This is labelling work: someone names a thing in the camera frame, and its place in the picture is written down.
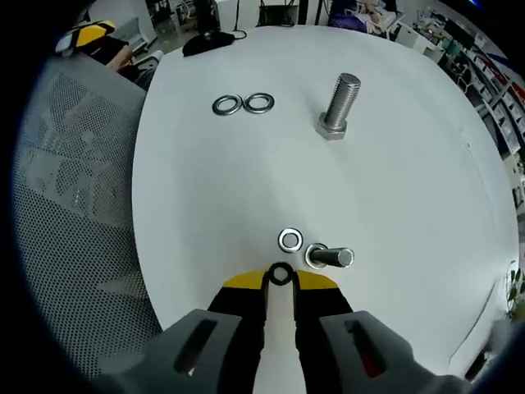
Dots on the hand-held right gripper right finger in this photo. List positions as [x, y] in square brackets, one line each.
[320, 299]

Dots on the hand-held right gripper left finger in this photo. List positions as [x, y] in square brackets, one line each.
[242, 295]

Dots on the small steel washer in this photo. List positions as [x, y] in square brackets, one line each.
[307, 262]
[281, 240]
[271, 274]

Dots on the small threaded stud bolt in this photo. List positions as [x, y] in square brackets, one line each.
[334, 257]

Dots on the large steel washer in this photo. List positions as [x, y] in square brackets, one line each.
[215, 106]
[247, 103]

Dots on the large threaded stud bolt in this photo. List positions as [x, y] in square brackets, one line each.
[342, 102]

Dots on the black computer mouse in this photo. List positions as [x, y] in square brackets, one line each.
[205, 43]

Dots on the grey mesh office chair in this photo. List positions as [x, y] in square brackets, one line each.
[74, 205]

